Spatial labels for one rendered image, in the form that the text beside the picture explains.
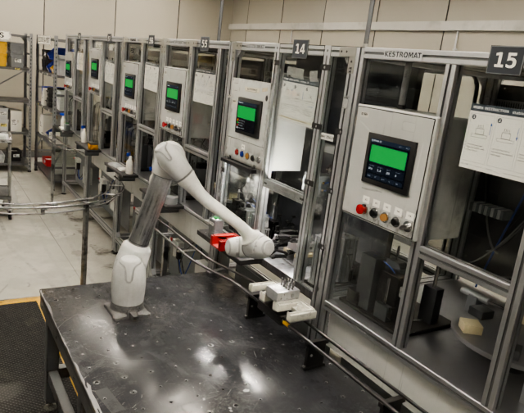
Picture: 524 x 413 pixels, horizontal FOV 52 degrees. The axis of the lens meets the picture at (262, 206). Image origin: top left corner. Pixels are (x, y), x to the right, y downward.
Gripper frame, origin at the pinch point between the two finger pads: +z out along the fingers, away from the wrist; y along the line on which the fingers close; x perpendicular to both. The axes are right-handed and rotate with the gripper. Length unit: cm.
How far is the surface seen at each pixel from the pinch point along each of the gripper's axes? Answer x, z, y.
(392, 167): -75, -20, 58
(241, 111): 44, -20, 64
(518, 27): 134, 328, 179
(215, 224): 43, -26, -2
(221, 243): 24.8, -30.6, -6.9
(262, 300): -25.8, -32.9, -17.3
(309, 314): -49, -23, -14
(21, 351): 108, -113, -106
